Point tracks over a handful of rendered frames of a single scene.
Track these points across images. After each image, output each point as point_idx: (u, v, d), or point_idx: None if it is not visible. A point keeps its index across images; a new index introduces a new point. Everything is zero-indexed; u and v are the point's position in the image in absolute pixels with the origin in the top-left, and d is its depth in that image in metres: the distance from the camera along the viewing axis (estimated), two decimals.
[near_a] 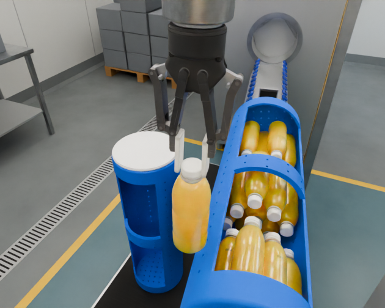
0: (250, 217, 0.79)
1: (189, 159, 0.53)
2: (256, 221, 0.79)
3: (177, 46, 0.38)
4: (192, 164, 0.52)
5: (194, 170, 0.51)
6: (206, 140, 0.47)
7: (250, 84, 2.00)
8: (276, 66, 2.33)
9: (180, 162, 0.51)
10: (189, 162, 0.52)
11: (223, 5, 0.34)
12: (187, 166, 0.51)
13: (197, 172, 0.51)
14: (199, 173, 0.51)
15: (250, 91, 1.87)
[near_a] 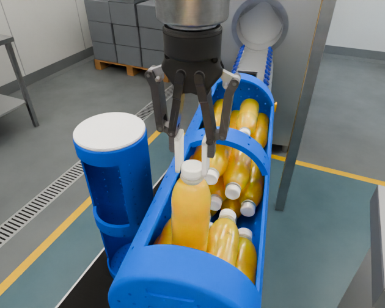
0: (185, 173, 0.51)
1: None
2: (196, 178, 0.51)
3: (172, 49, 0.37)
4: None
5: None
6: (205, 140, 0.47)
7: (231, 69, 1.92)
8: (261, 53, 2.25)
9: (181, 162, 0.51)
10: None
11: (217, 6, 0.34)
12: None
13: None
14: None
15: None
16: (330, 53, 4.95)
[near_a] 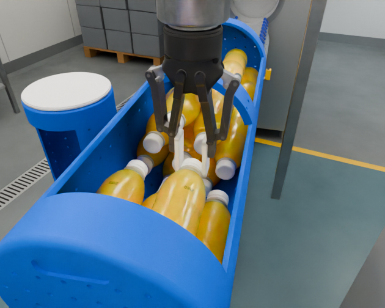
0: None
1: None
2: None
3: (173, 49, 0.37)
4: None
5: None
6: (205, 140, 0.47)
7: None
8: (256, 25, 2.05)
9: (180, 162, 0.51)
10: None
11: (218, 6, 0.34)
12: None
13: None
14: None
15: None
16: (331, 41, 4.74)
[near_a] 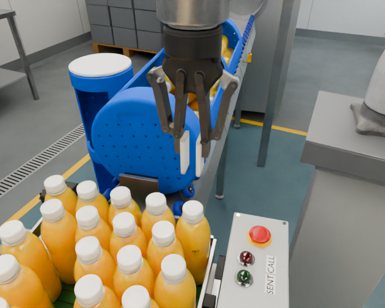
0: (155, 238, 0.53)
1: (121, 214, 0.56)
2: (166, 241, 0.53)
3: (173, 48, 0.37)
4: (123, 219, 0.55)
5: (123, 226, 0.54)
6: (200, 140, 0.47)
7: None
8: (244, 21, 2.44)
9: (186, 163, 0.51)
10: (121, 217, 0.56)
11: (217, 5, 0.34)
12: (118, 222, 0.55)
13: (126, 228, 0.54)
14: (129, 228, 0.54)
15: None
16: (319, 38, 5.14)
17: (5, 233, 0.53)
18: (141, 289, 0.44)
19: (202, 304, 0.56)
